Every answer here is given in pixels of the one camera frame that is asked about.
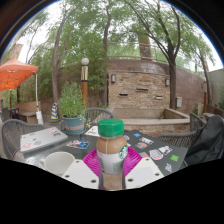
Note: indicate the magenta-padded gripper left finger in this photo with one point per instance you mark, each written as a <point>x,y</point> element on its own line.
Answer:
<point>80,173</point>

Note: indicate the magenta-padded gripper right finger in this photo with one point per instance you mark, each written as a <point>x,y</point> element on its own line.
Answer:
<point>146,171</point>

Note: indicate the green-capped coffee drink bottle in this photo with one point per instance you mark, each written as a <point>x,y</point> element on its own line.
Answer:
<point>111,150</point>

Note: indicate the black laptop with stickers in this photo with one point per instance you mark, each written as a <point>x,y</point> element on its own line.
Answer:
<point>160,151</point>

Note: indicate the white ceramic mug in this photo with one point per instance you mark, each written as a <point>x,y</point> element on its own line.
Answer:
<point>58,162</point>

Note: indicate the blue picture card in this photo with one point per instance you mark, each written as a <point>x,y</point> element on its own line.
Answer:
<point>78,144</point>

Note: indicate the white sticker sheet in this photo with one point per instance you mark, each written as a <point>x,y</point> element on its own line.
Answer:
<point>92,131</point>

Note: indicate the potted plant in blue pot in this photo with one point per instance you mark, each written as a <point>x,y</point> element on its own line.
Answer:
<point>73,123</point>

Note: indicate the silver laptop with stickers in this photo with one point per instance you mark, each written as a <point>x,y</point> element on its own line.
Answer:
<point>41,140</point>

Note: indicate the blue yellow striped cone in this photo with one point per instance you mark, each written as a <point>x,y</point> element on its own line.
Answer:
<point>55,112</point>

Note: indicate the white sign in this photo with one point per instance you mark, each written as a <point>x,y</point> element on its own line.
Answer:
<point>39,117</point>

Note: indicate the black jacket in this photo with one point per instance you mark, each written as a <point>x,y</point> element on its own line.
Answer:
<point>208,140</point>

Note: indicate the dark-trunked tree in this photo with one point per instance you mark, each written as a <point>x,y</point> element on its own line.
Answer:
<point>172,86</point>

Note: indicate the pale-trunked tree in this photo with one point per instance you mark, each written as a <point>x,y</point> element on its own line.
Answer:
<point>54,83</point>

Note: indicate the orange canopy umbrella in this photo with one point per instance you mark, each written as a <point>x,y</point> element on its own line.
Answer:
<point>15,75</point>

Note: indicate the stone fountain wall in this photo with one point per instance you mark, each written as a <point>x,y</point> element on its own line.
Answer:
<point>138,98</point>

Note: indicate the grey wall box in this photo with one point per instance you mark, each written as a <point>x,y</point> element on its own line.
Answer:
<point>179,102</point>

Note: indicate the globe-topped lamp post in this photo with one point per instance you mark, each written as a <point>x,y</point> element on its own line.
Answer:
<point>85,83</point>

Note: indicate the wall lantern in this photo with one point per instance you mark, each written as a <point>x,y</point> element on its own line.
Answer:
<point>167,82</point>
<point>113,78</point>

